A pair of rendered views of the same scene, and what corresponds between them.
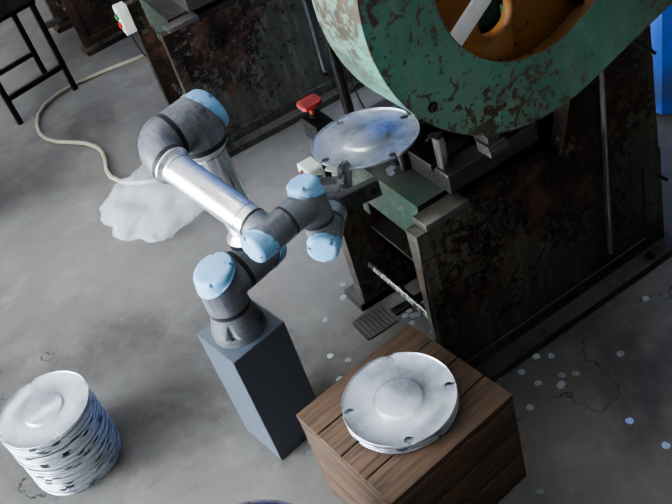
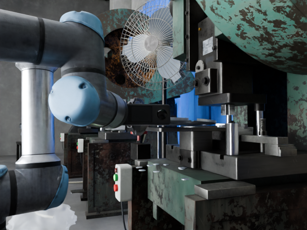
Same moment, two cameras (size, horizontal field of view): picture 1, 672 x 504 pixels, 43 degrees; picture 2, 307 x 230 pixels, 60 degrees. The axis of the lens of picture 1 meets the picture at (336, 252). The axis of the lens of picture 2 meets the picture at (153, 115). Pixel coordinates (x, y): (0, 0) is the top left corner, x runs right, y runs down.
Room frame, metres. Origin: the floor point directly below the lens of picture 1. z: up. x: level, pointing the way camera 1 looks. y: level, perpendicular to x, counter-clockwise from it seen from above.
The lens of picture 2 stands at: (1.03, -0.09, 0.80)
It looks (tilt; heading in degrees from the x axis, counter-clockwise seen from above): 2 degrees up; 358
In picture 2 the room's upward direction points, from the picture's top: straight up
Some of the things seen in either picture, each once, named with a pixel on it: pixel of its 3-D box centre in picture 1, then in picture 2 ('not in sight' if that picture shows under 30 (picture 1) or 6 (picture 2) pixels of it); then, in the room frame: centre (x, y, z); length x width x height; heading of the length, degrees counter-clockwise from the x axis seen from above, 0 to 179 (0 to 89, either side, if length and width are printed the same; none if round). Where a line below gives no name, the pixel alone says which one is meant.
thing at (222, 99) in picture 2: not in sight; (230, 104); (1.98, -0.40, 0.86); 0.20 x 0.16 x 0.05; 20
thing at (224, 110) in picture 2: not in sight; (226, 110); (1.98, -0.39, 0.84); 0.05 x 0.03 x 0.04; 20
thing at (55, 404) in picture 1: (43, 408); not in sight; (1.86, 0.99, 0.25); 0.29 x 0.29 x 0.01
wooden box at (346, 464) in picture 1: (413, 445); not in sight; (1.36, -0.03, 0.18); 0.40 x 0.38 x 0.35; 117
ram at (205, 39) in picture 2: not in sight; (219, 54); (1.96, -0.36, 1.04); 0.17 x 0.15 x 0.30; 110
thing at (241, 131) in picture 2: not in sight; (228, 133); (1.98, -0.39, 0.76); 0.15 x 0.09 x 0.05; 20
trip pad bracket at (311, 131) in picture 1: (324, 141); (140, 163); (2.19, -0.07, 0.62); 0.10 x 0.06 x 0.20; 20
